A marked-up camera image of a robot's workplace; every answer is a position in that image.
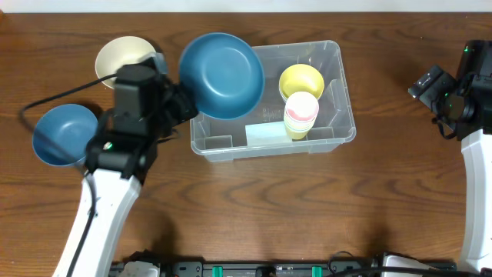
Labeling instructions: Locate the dark blue bowl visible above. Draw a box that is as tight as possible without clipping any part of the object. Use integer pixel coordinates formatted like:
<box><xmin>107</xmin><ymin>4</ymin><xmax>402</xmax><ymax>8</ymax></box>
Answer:
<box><xmin>32</xmin><ymin>104</ymin><xmax>98</xmax><ymax>166</ymax></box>
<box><xmin>178</xmin><ymin>32</ymin><xmax>265</xmax><ymax>120</ymax></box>

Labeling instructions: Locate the cream large bowl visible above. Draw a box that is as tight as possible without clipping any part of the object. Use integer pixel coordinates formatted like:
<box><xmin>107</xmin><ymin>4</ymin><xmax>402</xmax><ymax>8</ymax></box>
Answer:
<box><xmin>95</xmin><ymin>36</ymin><xmax>156</xmax><ymax>78</ymax></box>

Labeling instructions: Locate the yellow cup front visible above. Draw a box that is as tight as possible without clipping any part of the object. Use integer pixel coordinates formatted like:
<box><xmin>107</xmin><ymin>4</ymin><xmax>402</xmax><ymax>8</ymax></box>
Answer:
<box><xmin>286</xmin><ymin>128</ymin><xmax>308</xmax><ymax>140</ymax></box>

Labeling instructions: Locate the pink cup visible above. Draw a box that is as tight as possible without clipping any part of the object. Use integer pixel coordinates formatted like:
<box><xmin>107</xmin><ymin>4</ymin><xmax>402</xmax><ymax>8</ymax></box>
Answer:
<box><xmin>285</xmin><ymin>92</ymin><xmax>319</xmax><ymax>122</ymax></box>

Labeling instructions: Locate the yellow small bowl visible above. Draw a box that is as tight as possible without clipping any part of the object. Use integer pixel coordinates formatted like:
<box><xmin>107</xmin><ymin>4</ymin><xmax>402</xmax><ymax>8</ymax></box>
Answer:
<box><xmin>278</xmin><ymin>64</ymin><xmax>324</xmax><ymax>102</ymax></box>

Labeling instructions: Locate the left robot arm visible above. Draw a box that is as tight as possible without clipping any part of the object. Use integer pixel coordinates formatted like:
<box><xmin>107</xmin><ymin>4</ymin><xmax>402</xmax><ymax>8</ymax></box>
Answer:
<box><xmin>54</xmin><ymin>75</ymin><xmax>198</xmax><ymax>276</ymax></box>

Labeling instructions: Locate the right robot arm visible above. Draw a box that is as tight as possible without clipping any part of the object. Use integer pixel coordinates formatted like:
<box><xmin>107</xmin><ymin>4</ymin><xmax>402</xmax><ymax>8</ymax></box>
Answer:
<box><xmin>408</xmin><ymin>40</ymin><xmax>491</xmax><ymax>273</ymax></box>

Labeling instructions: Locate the clear plastic storage bin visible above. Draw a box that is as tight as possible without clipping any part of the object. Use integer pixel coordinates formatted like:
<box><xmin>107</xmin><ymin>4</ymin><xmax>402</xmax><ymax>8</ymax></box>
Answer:
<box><xmin>190</xmin><ymin>40</ymin><xmax>357</xmax><ymax>162</ymax></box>

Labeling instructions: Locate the white label in bin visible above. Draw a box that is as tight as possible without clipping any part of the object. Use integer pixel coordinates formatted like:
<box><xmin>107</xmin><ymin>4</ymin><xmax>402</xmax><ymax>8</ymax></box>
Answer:
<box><xmin>245</xmin><ymin>122</ymin><xmax>292</xmax><ymax>147</ymax></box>

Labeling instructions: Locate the left black cable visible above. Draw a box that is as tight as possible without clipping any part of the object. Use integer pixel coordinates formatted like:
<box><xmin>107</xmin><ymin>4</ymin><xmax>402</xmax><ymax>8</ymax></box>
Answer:
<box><xmin>18</xmin><ymin>72</ymin><xmax>118</xmax><ymax>277</ymax></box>

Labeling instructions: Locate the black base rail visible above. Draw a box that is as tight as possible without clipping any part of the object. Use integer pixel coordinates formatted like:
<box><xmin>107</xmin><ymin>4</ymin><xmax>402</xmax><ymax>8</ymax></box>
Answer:
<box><xmin>109</xmin><ymin>259</ymin><xmax>458</xmax><ymax>277</ymax></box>

